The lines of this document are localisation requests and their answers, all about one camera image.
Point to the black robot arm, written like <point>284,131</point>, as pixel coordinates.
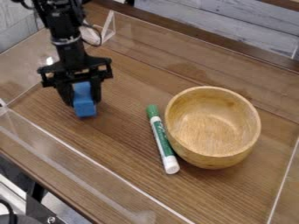
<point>63,18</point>

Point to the brown wooden bowl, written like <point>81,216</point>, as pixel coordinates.
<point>212,126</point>

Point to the clear acrylic enclosure wall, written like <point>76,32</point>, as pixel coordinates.
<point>99,163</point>

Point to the green white Expo marker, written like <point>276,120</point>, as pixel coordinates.
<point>170,162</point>

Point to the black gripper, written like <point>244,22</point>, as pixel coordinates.
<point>75,67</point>

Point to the black table clamp mount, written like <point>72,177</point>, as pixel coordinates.
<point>40,212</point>

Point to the blue rectangular block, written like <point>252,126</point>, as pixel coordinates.
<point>83,103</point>

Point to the clear acrylic corner bracket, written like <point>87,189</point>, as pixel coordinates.
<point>97,34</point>

